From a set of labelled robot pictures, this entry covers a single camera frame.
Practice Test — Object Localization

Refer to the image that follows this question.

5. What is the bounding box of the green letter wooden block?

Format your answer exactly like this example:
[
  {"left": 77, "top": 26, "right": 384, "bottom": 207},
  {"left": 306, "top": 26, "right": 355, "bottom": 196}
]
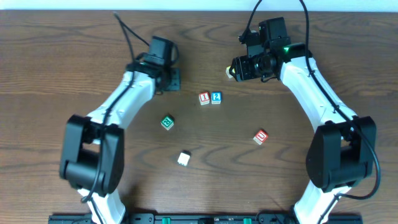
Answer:
[{"left": 160, "top": 116, "right": 174, "bottom": 130}]

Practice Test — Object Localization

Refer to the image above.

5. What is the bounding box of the right black cable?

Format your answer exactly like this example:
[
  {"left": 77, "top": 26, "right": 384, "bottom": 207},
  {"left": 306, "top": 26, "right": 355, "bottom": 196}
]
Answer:
[{"left": 238, "top": 0, "right": 382, "bottom": 224}]

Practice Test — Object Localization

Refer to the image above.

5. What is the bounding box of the blue number 2 block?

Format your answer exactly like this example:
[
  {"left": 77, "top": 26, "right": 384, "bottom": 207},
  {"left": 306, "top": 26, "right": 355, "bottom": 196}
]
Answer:
[{"left": 211, "top": 91, "right": 222, "bottom": 105}]

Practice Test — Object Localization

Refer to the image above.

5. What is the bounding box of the white plain wooden block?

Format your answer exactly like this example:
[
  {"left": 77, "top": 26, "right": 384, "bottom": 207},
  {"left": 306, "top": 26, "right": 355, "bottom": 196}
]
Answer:
[{"left": 177, "top": 151, "right": 191, "bottom": 167}]

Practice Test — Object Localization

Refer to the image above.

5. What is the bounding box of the red letter U block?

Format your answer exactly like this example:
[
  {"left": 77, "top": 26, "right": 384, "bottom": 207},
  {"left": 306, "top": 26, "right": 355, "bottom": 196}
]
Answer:
[{"left": 253, "top": 129, "right": 269, "bottom": 145}]

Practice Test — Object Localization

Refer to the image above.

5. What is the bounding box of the black cable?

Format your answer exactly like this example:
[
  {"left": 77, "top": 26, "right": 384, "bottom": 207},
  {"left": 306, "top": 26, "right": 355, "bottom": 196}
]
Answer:
[
  {"left": 80, "top": 11, "right": 180, "bottom": 224},
  {"left": 238, "top": 0, "right": 382, "bottom": 224}
]

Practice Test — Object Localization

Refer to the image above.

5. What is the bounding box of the left black cable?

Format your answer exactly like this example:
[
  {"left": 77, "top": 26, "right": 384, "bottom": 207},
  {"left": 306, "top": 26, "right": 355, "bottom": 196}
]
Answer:
[{"left": 80, "top": 11, "right": 180, "bottom": 224}]

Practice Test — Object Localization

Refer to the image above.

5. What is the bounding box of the red letter I block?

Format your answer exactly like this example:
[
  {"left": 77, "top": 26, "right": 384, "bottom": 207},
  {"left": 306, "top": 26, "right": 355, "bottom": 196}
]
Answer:
[{"left": 198, "top": 91, "right": 210, "bottom": 105}]

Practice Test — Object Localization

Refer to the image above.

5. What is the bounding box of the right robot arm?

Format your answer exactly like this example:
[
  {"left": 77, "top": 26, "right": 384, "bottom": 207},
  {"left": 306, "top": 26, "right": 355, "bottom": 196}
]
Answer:
[{"left": 226, "top": 43, "right": 381, "bottom": 223}]

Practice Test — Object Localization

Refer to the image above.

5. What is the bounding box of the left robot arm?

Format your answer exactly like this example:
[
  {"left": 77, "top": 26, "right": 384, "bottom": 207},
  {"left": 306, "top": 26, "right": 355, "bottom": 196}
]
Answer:
[{"left": 59, "top": 62, "right": 181, "bottom": 223}]

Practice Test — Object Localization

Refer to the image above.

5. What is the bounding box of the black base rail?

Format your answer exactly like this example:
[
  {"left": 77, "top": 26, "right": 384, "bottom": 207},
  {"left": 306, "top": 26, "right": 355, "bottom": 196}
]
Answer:
[{"left": 48, "top": 213, "right": 363, "bottom": 224}]

